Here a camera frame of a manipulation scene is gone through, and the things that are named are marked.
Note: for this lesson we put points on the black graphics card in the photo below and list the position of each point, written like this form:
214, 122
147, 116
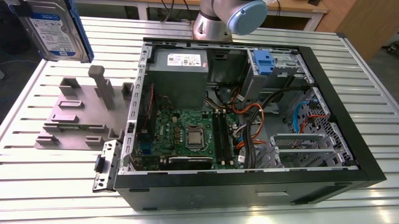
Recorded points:
187, 163

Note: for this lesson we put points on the hard disk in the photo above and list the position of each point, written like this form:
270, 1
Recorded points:
53, 35

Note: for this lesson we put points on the wooden desk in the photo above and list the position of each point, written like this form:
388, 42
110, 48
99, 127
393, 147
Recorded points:
312, 9

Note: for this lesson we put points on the white desk frame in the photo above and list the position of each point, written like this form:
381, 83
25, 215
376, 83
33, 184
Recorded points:
143, 12

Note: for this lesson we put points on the black PC case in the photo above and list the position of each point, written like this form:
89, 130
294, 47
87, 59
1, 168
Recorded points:
218, 193

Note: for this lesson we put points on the blue drive bay latch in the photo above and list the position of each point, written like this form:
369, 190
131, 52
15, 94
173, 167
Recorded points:
265, 61

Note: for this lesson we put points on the wooden cabinet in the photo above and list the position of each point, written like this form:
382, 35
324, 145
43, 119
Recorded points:
368, 23

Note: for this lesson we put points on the black RAM slot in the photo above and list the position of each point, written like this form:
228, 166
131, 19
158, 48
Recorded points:
221, 140
228, 140

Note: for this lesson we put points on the grey power supply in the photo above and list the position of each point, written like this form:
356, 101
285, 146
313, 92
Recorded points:
178, 86

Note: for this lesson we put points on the silver CPU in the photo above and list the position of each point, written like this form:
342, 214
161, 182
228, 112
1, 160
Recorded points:
195, 137

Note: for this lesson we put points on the green motherboard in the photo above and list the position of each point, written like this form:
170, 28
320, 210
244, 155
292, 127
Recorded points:
169, 121

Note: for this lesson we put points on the grey expansion card bracket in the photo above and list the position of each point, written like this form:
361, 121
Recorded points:
109, 163

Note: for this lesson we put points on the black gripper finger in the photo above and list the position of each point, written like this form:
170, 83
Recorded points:
25, 9

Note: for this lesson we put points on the grey parts rack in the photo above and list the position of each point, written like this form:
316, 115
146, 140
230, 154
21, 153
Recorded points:
94, 116

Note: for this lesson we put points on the grey metal disk bay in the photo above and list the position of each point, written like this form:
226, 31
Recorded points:
306, 151

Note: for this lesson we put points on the green RAM stick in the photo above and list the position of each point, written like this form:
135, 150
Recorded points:
75, 127

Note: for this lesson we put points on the CPU socket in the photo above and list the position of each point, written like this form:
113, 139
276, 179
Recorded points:
195, 149

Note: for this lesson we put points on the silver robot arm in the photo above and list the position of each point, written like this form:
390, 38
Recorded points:
212, 25

